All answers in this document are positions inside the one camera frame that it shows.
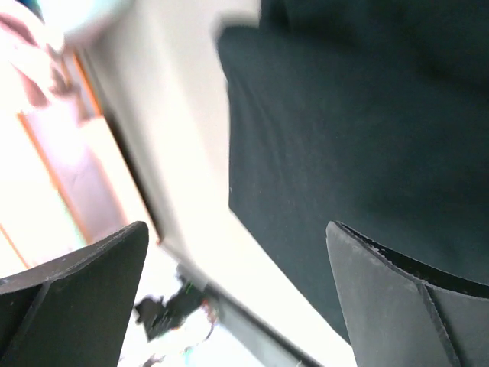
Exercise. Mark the orange wooden rack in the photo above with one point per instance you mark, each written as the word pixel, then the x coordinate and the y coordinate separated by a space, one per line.
pixel 55 195

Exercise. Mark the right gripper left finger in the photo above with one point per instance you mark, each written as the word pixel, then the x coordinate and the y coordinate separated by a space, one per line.
pixel 75 309

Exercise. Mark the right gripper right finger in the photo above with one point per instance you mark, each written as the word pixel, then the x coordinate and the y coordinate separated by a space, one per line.
pixel 401 312

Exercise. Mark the black t-shirt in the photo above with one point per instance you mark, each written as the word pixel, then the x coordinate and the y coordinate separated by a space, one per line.
pixel 370 113

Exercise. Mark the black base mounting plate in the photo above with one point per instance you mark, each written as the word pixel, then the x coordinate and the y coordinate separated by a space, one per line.
pixel 160 316

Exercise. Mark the pink t-shirt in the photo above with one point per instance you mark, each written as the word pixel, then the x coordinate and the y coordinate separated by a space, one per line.
pixel 32 73

